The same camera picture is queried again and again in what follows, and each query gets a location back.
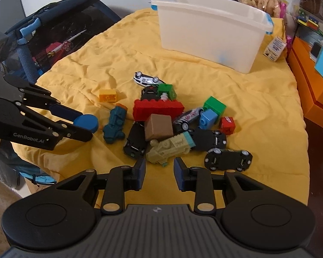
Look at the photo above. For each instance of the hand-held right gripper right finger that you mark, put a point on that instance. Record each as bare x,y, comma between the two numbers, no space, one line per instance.
179,176

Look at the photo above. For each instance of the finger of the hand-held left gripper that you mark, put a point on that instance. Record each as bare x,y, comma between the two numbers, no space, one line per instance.
70,131
63,112

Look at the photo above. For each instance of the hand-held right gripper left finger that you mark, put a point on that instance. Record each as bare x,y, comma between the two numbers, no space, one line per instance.
141,173

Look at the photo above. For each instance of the blue round toy piece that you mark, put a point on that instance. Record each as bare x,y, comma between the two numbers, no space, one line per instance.
86,123

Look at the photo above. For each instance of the green square toy brick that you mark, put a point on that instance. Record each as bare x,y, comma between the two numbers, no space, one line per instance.
214,107

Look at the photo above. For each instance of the green block with white figure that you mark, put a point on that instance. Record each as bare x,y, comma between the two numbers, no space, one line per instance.
167,90

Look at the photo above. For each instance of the white plastic container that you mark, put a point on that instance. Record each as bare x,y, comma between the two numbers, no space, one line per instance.
204,37

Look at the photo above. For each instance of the beige toy train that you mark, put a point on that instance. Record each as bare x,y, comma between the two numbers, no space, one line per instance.
168,147

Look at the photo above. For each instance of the teal toy motorcycle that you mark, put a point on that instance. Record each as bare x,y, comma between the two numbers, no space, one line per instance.
115,125

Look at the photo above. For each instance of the yellow toy brick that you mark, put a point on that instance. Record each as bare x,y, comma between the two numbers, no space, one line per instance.
109,95

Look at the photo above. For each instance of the brown toy cube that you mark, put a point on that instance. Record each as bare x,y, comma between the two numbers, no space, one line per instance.
158,126

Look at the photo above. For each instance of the silver and red toy car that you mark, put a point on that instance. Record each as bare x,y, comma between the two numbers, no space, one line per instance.
188,117

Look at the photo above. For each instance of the yellow blanket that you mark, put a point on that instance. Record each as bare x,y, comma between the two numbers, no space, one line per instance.
97,59

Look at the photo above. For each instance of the blue toy brick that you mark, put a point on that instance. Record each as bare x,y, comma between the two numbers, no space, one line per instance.
207,118

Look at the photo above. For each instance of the long red toy brick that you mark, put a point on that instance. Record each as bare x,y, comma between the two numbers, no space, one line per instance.
156,110

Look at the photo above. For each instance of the small red printed cube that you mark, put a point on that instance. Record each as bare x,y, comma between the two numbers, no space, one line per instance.
227,125

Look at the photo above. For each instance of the dark mesh playpen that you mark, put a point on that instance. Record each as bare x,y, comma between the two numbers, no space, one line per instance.
56,32

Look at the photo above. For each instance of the black toy car red roof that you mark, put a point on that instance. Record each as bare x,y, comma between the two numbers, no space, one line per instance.
149,93

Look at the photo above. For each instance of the white toy car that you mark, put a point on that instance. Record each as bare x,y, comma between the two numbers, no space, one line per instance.
146,79

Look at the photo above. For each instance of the orange cabinet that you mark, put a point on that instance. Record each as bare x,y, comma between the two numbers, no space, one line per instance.
306,86

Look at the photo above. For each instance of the small milk carton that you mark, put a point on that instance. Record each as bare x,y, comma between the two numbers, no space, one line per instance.
274,47

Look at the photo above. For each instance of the small black box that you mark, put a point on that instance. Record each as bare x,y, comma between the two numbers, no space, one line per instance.
316,49

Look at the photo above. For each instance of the pink wrapper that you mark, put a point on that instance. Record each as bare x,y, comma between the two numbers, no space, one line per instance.
284,7

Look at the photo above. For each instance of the clear box of colourful toys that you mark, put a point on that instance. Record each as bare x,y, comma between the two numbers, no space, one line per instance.
312,21

